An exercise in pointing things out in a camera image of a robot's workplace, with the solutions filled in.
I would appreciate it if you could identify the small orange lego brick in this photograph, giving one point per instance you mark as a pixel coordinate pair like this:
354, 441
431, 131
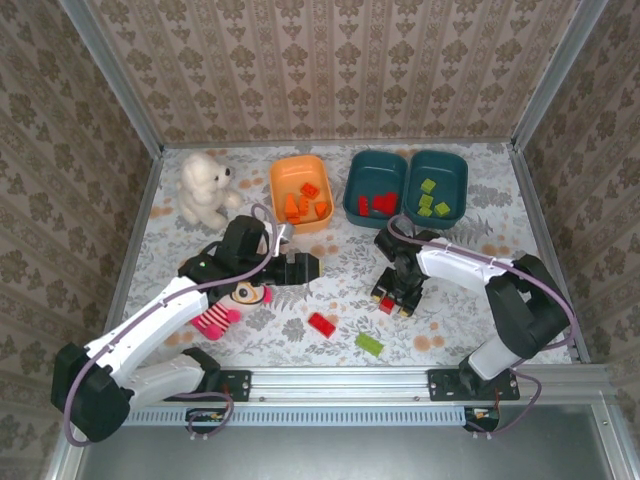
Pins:
295, 219
321, 209

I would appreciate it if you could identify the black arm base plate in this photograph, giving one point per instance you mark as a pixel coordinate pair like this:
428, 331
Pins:
442, 385
235, 385

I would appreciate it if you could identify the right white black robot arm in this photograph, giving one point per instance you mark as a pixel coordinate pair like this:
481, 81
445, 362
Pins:
520, 310

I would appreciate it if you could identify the long red toothed lego brick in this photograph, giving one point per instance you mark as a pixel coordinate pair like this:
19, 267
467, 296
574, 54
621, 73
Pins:
391, 202

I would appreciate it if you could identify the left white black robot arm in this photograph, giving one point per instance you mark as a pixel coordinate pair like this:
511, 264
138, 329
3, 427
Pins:
150, 330

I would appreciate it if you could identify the large red lego brick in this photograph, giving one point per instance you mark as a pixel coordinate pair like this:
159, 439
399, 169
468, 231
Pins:
322, 325

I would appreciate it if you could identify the red rectangular lego brick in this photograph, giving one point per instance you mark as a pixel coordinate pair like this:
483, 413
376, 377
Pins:
363, 205

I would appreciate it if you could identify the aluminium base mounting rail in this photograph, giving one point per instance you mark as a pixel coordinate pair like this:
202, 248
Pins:
340, 382

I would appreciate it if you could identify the grey metal panel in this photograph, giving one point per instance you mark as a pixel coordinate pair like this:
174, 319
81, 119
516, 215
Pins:
325, 455

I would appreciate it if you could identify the white plush teddy bear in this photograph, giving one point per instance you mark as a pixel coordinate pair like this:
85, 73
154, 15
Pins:
202, 185

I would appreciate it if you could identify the orange plastic container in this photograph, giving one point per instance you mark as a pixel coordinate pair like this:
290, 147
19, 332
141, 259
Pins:
295, 172

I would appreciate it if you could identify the aluminium table side rail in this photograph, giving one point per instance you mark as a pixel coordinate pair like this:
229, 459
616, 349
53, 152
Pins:
540, 225
134, 250

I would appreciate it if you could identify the floral table cover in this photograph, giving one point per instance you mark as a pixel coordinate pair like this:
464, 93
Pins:
280, 350

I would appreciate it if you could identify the orange rectangular lego brick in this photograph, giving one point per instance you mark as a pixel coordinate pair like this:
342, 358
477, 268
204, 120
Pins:
303, 204

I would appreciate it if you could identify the dark orange studded lego brick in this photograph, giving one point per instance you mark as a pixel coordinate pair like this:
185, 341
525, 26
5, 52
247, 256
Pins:
310, 189

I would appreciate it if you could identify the orange sloped lego piece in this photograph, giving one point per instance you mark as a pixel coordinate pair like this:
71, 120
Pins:
291, 204

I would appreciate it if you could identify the red square lego brick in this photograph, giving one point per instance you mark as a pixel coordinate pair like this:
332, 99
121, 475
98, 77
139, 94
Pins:
378, 203

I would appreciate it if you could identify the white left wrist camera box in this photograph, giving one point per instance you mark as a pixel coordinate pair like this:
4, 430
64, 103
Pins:
286, 233

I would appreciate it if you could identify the teal plastic container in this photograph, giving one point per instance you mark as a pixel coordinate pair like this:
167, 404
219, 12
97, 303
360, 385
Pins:
445, 172
375, 175

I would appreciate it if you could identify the aluminium frame post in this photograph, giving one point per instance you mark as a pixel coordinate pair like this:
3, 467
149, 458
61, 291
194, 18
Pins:
119, 80
555, 75

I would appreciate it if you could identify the large green lego brick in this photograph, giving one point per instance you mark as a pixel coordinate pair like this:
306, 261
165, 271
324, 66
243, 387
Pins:
370, 344
425, 205

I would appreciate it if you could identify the black controller board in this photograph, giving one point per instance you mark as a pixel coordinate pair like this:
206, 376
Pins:
205, 417
482, 415

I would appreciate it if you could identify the pink striped plush doll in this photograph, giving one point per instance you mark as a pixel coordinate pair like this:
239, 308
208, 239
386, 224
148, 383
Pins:
220, 320

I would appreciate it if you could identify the small green lego brick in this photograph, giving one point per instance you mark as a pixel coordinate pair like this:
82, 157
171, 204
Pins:
442, 208
427, 185

